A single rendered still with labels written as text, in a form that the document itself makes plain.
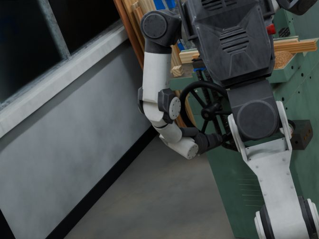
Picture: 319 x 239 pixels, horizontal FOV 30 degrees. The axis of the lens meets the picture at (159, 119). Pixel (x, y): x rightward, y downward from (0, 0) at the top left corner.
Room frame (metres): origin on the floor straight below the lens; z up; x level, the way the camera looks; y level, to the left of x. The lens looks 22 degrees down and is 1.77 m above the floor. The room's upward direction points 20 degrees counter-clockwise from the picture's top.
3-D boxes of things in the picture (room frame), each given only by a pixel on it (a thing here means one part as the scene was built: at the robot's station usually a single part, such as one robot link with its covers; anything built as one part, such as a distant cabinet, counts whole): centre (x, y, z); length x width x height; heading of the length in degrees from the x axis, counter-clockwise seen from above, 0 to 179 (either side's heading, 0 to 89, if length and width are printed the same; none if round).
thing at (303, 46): (2.47, -0.48, 0.92); 0.59 x 0.02 x 0.04; 49
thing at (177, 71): (2.59, -0.15, 0.92); 0.04 x 0.04 x 0.04; 59
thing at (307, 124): (2.24, -0.53, 0.58); 0.12 x 0.08 x 0.08; 139
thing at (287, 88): (2.61, -0.50, 0.76); 0.57 x 0.45 x 0.09; 139
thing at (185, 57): (2.54, -0.43, 0.92); 0.60 x 0.02 x 0.05; 49
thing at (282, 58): (2.30, -0.54, 0.92); 0.14 x 0.09 x 0.04; 139
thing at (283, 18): (2.56, -0.66, 1.02); 0.09 x 0.07 x 0.12; 49
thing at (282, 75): (2.45, -0.34, 0.87); 0.61 x 0.30 x 0.06; 49
